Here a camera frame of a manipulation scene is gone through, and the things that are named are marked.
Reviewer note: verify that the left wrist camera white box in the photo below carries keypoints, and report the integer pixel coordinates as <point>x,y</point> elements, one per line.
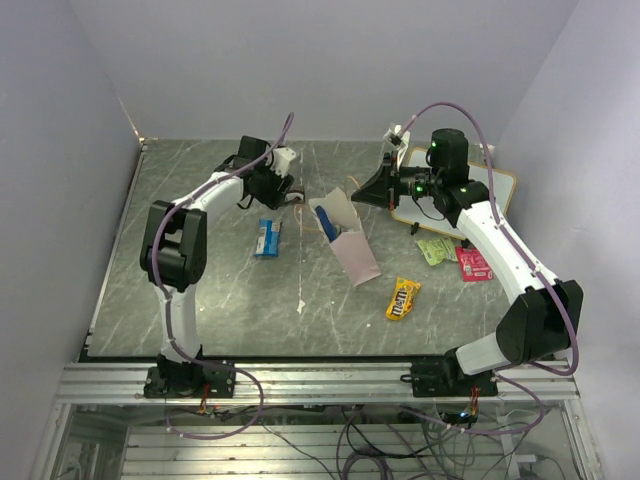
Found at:
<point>283,157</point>

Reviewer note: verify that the blue cookie snack packet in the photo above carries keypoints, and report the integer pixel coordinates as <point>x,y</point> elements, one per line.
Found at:
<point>267,244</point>

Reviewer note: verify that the brown chocolate bar wrapper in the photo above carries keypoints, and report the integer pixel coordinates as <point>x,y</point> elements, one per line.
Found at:
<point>296,196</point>

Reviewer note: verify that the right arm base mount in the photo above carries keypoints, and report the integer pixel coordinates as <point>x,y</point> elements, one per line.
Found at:
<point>441,376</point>

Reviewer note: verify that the aluminium frame rail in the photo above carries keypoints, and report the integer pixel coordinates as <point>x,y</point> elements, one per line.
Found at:
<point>305,383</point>

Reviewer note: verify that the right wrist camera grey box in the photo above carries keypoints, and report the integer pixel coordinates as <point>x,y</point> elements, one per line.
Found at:
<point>399,138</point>

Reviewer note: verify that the blue Burts chips bag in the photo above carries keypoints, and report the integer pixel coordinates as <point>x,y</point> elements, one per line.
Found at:
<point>331,231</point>

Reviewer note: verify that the yellow M&M's packet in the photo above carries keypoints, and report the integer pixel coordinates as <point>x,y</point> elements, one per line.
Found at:
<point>402,299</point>

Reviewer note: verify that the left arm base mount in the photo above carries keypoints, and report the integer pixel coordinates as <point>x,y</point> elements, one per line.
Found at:
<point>172,380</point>

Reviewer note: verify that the green snack packet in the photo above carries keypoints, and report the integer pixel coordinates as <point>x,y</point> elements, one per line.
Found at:
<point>436,251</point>

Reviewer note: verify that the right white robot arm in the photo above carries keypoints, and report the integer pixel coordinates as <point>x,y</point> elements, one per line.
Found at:
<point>544,311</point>

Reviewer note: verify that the white paper bag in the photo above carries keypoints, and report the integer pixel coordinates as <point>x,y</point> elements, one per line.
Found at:
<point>351,249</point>

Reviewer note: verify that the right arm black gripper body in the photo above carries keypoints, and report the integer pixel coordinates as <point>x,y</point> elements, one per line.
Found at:
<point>408,181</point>

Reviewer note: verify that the red snack packet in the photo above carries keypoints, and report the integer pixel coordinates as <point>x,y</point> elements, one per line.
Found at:
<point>473,266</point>

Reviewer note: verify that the whiteboard with yellow frame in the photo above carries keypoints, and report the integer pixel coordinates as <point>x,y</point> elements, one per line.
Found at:
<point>424,211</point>

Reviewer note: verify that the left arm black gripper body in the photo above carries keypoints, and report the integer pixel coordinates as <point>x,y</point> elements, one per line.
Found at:
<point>269,185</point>

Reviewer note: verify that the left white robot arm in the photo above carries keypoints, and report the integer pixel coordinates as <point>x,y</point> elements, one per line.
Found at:
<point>174,249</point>

